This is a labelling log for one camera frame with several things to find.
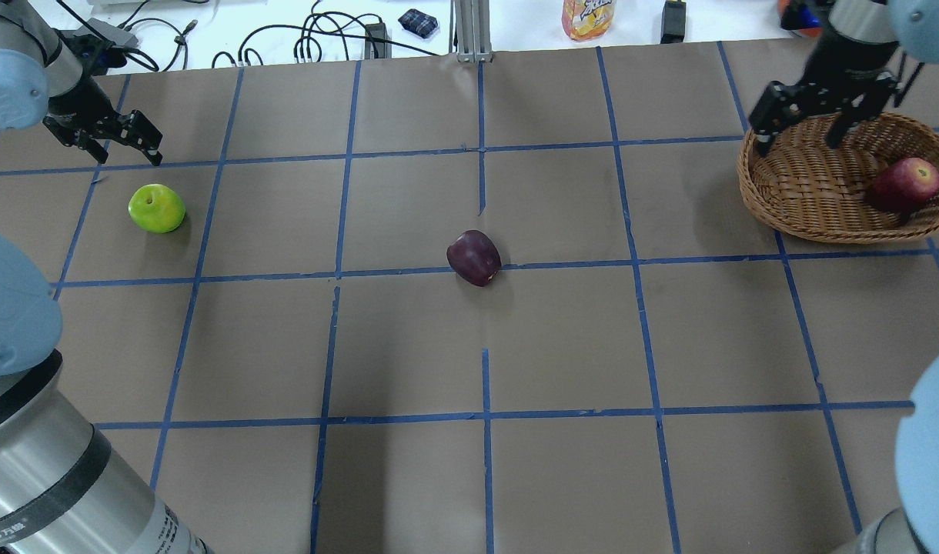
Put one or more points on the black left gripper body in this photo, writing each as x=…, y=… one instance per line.
x=82, y=98

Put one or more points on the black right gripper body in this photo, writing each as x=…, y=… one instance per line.
x=849, y=63

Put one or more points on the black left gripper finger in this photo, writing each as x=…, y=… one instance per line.
x=137, y=132
x=84, y=142

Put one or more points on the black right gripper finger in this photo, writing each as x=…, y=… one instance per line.
x=845, y=121
x=779, y=107

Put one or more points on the green apple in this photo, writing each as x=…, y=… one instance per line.
x=157, y=209

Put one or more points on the red yellow apple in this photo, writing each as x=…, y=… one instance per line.
x=904, y=187

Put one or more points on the dark red apple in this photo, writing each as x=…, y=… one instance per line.
x=475, y=258

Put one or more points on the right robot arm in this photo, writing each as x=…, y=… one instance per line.
x=914, y=526

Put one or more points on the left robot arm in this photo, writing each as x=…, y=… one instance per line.
x=63, y=488

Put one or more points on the wicker basket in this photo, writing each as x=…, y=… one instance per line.
x=805, y=189

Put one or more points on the orange bucket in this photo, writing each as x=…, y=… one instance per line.
x=798, y=18

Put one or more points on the black power adapter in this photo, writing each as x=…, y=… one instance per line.
x=674, y=22

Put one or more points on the yellow drink bottle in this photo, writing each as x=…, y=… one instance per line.
x=585, y=20

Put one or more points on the black computer mouse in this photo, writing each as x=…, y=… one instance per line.
x=418, y=23

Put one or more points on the aluminium frame post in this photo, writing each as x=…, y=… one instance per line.
x=471, y=38

